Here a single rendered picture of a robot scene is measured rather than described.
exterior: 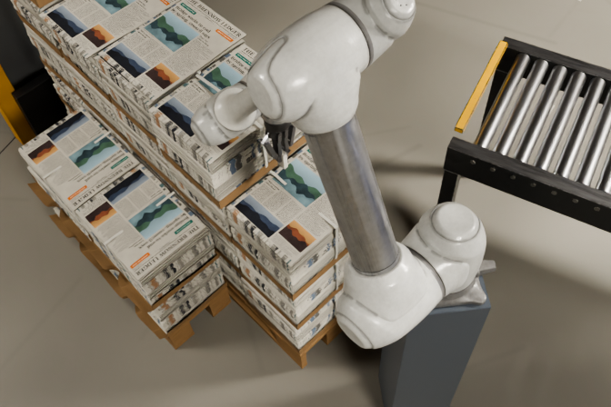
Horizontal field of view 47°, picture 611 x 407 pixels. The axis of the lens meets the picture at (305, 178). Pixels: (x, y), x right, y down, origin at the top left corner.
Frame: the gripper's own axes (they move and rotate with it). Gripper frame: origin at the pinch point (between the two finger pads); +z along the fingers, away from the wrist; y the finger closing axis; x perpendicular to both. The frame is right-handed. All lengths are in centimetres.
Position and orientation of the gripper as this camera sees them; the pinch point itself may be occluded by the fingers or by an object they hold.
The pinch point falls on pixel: (282, 158)
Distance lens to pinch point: 203.7
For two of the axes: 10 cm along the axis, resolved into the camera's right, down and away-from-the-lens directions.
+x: 6.9, 5.7, -4.3
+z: 0.4, 5.7, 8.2
